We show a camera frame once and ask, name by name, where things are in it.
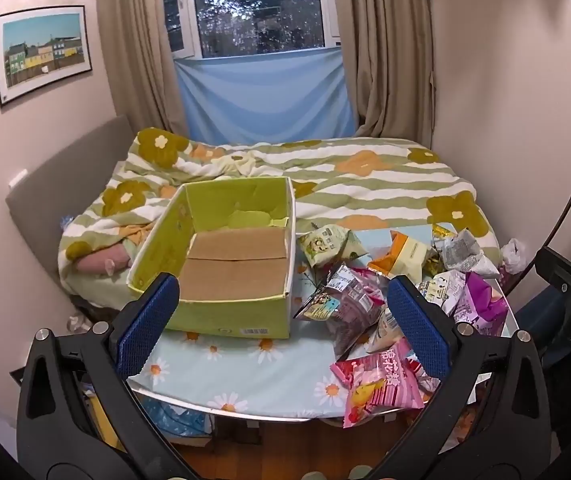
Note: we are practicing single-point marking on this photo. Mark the right beige curtain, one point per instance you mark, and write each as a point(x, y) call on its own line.
point(388, 57)

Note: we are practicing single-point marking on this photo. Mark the striped floral duvet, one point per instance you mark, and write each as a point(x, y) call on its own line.
point(362, 183)

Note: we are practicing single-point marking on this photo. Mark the window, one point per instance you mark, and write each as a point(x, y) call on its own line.
point(219, 28)

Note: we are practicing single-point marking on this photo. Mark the green cardboard box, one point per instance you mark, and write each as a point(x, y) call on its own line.
point(231, 244)

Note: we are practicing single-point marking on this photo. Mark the pink pillow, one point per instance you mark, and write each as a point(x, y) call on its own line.
point(106, 261)

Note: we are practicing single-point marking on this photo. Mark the orange cream snack bag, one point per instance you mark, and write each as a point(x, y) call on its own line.
point(406, 256)

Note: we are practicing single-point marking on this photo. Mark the blue window cloth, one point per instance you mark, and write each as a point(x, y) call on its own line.
point(275, 97)

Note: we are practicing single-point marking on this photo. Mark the purple snack bag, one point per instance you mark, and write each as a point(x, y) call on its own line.
point(481, 306)

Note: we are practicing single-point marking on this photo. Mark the framed houses picture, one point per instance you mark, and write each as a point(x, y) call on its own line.
point(41, 46)

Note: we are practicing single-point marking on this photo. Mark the beige curtain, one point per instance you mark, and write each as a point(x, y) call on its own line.
point(388, 57)
point(139, 65)

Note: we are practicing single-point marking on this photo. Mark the daisy print tablecloth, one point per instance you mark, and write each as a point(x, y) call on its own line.
point(281, 380)

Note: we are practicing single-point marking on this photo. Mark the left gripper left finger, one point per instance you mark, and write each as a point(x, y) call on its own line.
point(78, 418)

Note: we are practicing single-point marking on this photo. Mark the pink snack bag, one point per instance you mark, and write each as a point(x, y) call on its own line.
point(380, 380)

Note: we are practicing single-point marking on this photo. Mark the blue white snack bag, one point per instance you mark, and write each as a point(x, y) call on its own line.
point(444, 289)

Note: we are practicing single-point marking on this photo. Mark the left beige curtain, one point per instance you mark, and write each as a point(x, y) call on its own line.
point(139, 65)

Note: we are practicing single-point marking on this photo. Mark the grey headboard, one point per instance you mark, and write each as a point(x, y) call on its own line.
point(65, 185)

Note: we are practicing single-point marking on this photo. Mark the green cartoon snack bag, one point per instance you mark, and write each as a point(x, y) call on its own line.
point(330, 244)

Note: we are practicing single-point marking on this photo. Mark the grey patterned snack bag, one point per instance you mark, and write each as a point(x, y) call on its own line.
point(462, 253)

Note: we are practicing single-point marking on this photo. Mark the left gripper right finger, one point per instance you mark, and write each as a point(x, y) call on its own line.
point(511, 435)

